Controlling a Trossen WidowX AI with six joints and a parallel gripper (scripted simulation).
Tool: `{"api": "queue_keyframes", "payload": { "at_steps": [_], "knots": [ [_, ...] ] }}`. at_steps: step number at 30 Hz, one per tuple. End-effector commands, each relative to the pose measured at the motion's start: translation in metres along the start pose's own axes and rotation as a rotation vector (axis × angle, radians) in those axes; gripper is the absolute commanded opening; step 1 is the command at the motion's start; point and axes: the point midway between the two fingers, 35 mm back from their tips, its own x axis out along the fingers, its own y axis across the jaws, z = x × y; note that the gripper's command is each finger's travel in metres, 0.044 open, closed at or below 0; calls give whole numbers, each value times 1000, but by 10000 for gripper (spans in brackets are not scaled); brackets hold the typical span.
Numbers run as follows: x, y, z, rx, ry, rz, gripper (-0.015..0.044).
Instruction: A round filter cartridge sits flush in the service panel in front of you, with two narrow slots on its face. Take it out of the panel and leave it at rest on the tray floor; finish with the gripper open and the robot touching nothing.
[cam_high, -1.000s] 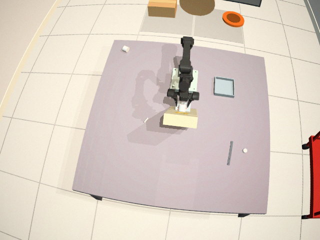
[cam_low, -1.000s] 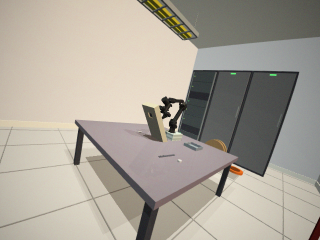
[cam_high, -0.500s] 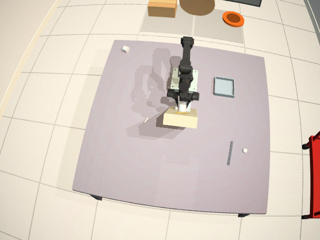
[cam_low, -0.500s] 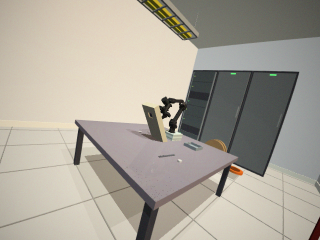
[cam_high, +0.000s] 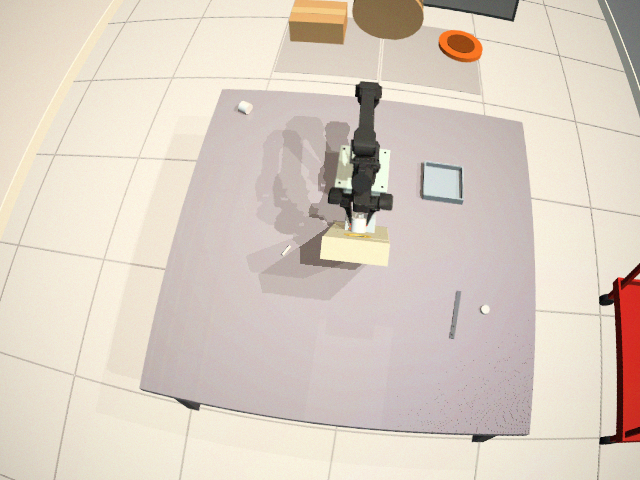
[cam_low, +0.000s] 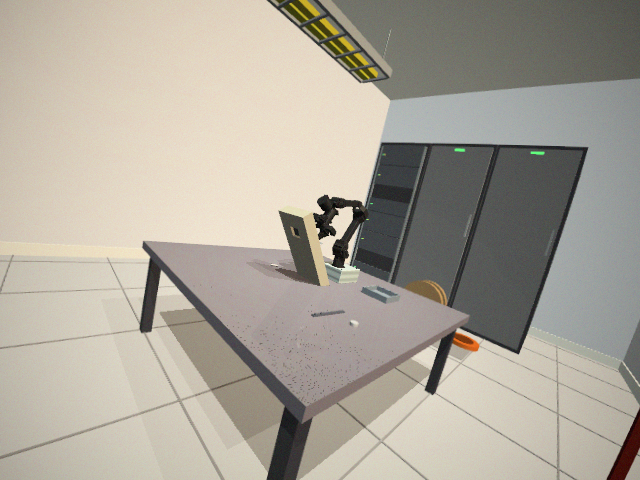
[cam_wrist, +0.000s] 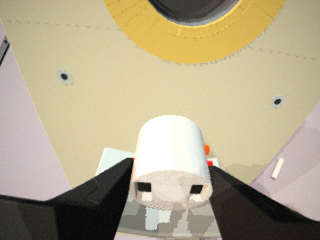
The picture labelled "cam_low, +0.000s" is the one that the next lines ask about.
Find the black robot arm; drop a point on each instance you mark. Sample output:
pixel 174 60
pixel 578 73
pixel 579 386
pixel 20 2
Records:
pixel 340 247

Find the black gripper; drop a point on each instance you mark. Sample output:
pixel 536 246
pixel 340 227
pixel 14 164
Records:
pixel 326 229

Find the cream panel with round hole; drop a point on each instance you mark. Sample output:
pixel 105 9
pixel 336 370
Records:
pixel 302 237

